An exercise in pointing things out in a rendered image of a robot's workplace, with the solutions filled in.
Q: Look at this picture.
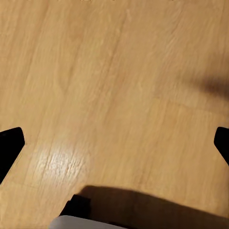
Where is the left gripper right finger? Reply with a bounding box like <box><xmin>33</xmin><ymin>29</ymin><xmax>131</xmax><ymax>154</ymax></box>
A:
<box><xmin>214</xmin><ymin>127</ymin><xmax>229</xmax><ymax>165</ymax></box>

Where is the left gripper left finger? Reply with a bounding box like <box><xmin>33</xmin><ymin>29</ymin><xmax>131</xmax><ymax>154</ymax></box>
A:
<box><xmin>0</xmin><ymin>127</ymin><xmax>25</xmax><ymax>184</ymax></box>

